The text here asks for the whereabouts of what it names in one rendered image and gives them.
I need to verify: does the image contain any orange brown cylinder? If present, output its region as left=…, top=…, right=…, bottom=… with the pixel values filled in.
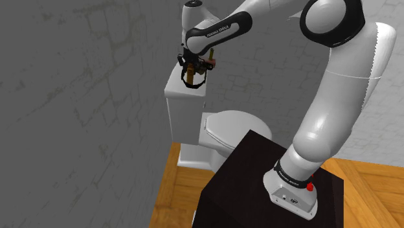
left=186, top=63, right=195, bottom=87

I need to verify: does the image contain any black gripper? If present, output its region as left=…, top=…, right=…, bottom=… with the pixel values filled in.
left=177, top=52, right=214, bottom=89

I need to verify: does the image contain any pink holder with olive stick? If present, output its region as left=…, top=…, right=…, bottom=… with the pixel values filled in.
left=206, top=47, right=218, bottom=69

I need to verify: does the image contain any white toilet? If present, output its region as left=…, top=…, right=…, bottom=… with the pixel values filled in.
left=164, top=60, right=273, bottom=174

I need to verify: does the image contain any dark robot stand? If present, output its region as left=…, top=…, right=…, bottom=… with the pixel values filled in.
left=192, top=129, right=345, bottom=228

